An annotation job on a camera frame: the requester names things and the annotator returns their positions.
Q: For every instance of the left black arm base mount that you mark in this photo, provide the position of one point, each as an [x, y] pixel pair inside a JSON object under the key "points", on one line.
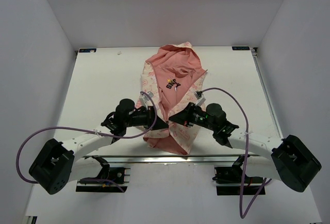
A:
{"points": [[96, 174]]}

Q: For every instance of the left blue table label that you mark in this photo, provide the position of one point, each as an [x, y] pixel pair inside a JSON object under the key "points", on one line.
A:
{"points": [[87, 50]]}

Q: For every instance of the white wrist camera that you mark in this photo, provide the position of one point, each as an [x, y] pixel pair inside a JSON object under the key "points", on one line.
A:
{"points": [[146, 98], [200, 98]]}

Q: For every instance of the blue table label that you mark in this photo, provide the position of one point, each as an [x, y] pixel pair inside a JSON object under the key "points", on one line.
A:
{"points": [[240, 48], [87, 50]]}

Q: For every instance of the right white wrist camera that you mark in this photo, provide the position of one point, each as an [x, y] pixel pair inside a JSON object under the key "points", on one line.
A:
{"points": [[200, 98]]}

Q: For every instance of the right blue table label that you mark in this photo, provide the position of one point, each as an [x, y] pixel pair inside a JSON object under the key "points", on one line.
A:
{"points": [[240, 48]]}

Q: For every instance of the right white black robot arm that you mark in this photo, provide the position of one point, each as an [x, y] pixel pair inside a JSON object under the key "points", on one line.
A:
{"points": [[287, 160]]}

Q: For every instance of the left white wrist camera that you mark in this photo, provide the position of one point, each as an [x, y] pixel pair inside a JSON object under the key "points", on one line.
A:
{"points": [[146, 98]]}

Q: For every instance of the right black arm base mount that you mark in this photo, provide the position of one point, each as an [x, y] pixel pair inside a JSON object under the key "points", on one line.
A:
{"points": [[228, 180]]}

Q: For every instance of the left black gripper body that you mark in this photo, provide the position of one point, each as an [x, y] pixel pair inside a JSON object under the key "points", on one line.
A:
{"points": [[145, 119]]}

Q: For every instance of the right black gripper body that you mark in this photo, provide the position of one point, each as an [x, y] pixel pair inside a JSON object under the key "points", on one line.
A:
{"points": [[197, 116]]}

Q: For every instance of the pink Snoopy zip jacket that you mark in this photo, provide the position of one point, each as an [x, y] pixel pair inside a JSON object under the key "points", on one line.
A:
{"points": [[172, 75]]}

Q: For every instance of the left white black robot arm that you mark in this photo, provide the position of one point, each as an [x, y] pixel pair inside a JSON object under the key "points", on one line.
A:
{"points": [[52, 177]]}

